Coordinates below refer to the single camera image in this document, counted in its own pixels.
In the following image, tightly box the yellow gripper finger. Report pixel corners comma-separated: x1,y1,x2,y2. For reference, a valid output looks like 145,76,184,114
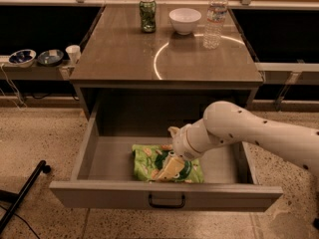
155,151,184,181
167,126,180,137

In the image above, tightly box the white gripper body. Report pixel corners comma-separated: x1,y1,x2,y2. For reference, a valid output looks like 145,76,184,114
172,124,202,160

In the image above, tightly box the green rice chip bag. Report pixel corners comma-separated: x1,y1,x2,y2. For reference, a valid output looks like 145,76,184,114
132,144,204,183

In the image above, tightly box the grey top drawer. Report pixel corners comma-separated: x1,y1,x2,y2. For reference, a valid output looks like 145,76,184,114
50,96,282,212

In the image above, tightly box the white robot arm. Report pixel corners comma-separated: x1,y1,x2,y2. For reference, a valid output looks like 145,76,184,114
156,101,319,181

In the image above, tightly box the grey cabinet with top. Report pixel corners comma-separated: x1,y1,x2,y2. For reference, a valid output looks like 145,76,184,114
71,4,263,114

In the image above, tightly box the white bowl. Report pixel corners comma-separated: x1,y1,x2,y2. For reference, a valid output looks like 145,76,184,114
168,8,201,35

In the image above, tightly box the low side shelf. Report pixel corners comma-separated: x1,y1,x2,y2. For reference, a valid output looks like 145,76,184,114
0,56,74,81

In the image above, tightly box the clear plastic water bottle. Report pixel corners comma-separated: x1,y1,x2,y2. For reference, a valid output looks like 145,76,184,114
203,0,228,49

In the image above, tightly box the small white paper cup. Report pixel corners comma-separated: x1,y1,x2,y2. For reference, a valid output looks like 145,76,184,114
66,45,81,64

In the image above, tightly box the green soda can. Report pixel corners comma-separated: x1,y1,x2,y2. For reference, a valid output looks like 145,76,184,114
139,0,157,33

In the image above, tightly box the dark green bowl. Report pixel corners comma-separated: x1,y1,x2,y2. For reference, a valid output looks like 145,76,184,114
37,49,64,67

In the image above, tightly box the black caster wheel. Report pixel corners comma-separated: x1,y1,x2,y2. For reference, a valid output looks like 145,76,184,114
312,217,319,230

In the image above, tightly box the blue patterned bowl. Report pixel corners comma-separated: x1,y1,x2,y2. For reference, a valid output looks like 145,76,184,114
9,49,36,68

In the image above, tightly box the black stand leg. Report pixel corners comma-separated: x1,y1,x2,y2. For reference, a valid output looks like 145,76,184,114
0,160,51,233

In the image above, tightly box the black drawer handle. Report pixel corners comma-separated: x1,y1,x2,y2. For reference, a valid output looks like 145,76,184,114
148,194,186,209

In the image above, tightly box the black floor cable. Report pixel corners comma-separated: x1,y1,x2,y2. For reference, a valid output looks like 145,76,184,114
0,204,42,239

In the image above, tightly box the white cable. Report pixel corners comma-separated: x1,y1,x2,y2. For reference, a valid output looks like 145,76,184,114
0,63,28,109

